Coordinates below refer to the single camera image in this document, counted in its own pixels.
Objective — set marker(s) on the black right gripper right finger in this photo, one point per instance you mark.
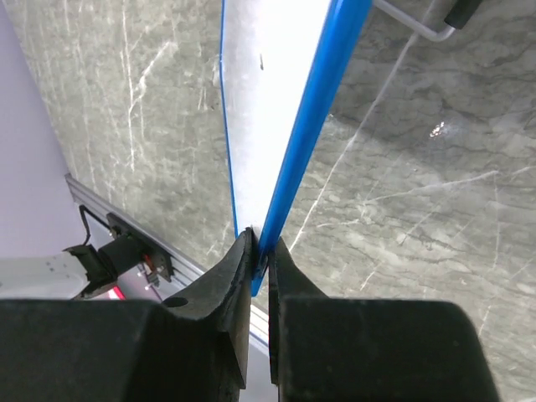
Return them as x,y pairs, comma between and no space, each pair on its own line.
326,348

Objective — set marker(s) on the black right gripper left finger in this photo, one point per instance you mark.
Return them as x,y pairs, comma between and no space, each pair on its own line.
191,347

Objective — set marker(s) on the blue framed whiteboard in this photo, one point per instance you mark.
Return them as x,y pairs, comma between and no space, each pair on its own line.
280,66

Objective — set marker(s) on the metal wire whiteboard stand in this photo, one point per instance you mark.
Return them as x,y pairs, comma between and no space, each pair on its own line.
438,22

